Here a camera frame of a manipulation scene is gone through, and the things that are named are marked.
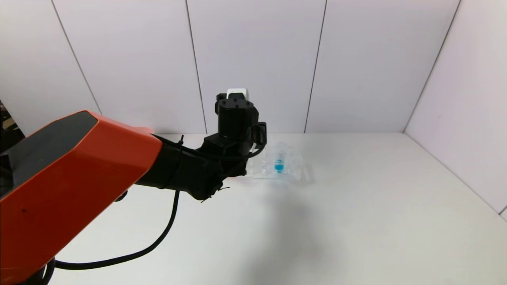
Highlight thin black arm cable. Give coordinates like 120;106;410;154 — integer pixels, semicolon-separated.
53;190;181;271

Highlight test tube with blue pigment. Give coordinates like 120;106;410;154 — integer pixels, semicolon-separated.
274;147;286;174

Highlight clear acrylic test tube rack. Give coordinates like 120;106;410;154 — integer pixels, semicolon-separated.
246;143;304;181

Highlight dark cabinet beside table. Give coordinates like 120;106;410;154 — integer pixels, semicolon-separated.
0;100;25;140

